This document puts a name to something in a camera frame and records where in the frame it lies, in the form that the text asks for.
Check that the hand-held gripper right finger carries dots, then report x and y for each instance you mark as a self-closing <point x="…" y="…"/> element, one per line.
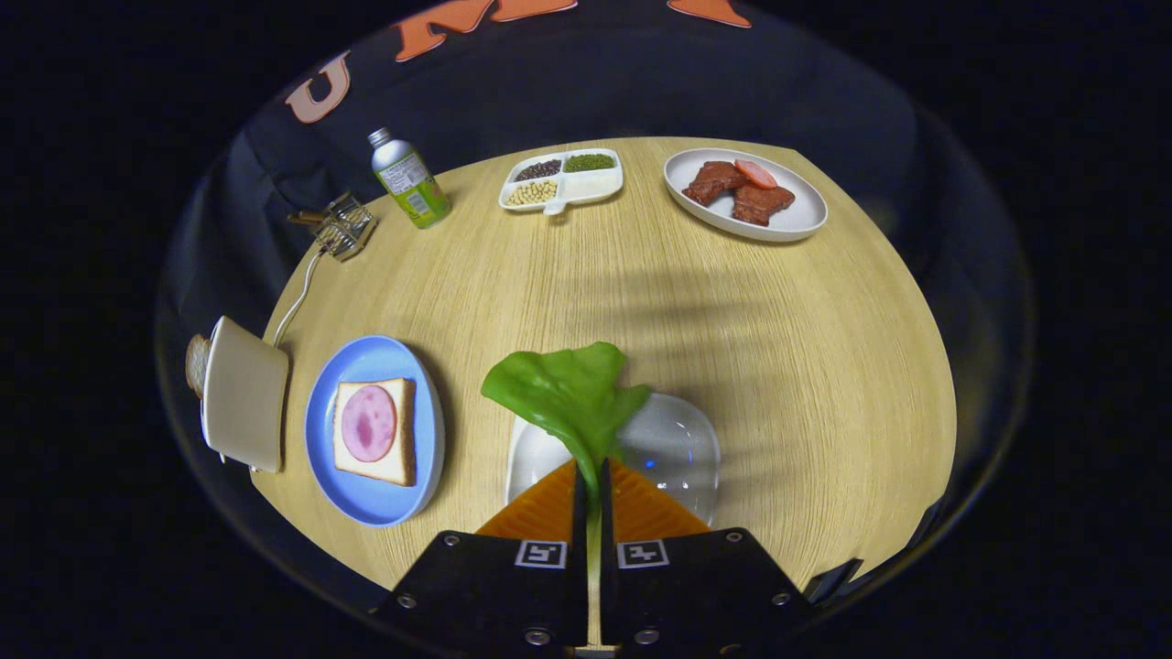
<point x="605" y="549"/>

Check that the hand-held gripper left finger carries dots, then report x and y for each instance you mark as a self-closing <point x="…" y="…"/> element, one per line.
<point x="580" y="549"/>

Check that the green lettuce leaf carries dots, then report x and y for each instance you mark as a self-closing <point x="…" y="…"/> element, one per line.
<point x="568" y="394"/>

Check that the toasted bread slice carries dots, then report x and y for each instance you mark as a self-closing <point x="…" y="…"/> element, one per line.
<point x="197" y="364"/>

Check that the square white plate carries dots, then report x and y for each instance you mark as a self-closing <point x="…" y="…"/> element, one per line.
<point x="673" y="448"/>

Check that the white bread slice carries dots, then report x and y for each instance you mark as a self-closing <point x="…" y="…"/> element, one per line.
<point x="403" y="430"/>

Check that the blue plate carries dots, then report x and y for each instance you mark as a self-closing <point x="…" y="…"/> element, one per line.
<point x="366" y="503"/>

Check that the pink ham slice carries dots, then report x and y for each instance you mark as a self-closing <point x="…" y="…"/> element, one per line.
<point x="368" y="424"/>

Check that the pile of yellow soybeans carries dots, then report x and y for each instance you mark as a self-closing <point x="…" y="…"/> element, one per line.
<point x="532" y="192"/>

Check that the white divided dish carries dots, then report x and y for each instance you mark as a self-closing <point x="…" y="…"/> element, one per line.
<point x="591" y="186"/>

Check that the cream toaster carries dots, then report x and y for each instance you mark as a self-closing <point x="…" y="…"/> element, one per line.
<point x="245" y="394"/>

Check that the brown meat piece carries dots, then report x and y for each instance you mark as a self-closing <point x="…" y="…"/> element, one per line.
<point x="762" y="203"/>
<point x="712" y="181"/>

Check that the pile of black beans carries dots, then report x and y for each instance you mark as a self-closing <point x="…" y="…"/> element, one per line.
<point x="538" y="170"/>

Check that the pile of green beans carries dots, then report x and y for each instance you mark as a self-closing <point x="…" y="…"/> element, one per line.
<point x="589" y="163"/>

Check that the round white plate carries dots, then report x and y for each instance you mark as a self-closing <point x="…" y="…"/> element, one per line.
<point x="806" y="215"/>

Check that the green bottle with silver cap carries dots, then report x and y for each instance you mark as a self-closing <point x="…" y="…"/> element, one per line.
<point x="412" y="183"/>

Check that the pink sausage slice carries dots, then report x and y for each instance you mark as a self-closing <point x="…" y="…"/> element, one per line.
<point x="755" y="173"/>

